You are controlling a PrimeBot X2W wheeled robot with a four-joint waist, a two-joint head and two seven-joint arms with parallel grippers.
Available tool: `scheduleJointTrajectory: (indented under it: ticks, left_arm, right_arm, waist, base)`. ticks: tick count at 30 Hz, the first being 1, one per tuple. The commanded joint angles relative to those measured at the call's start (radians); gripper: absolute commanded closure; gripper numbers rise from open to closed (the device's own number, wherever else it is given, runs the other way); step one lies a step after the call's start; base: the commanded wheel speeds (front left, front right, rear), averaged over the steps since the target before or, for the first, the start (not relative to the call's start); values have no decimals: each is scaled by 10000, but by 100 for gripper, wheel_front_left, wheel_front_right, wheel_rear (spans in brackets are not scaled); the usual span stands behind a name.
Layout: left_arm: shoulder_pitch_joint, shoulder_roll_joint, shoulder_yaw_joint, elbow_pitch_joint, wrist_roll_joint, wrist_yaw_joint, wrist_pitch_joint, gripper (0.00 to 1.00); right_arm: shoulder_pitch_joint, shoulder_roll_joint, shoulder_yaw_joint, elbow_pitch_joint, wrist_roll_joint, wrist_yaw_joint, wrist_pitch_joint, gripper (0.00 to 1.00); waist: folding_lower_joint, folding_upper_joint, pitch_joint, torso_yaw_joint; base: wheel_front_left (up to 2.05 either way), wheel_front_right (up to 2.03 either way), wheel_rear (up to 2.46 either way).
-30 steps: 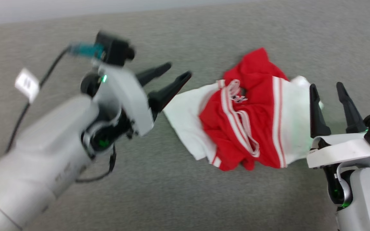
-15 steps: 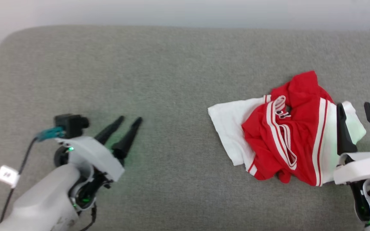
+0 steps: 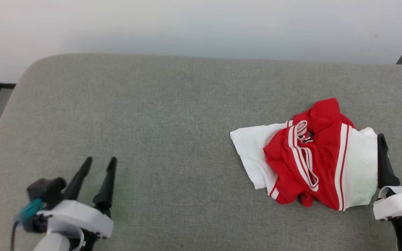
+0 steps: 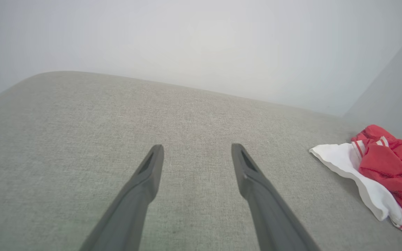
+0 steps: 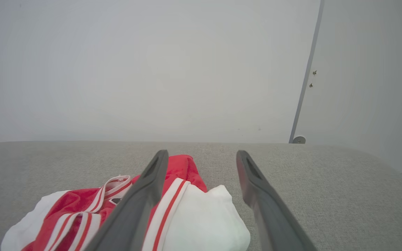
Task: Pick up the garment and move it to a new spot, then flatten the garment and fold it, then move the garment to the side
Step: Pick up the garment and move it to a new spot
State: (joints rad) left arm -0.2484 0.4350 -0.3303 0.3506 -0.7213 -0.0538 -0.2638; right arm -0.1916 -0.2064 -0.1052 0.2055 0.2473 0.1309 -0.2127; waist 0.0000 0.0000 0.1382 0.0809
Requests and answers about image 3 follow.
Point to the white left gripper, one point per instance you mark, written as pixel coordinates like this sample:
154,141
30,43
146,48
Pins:
77,218

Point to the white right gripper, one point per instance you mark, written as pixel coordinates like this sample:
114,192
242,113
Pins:
400,202

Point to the red and white jersey shirt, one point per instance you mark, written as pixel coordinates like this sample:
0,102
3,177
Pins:
326,167

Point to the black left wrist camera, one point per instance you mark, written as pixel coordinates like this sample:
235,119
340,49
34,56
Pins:
45,190

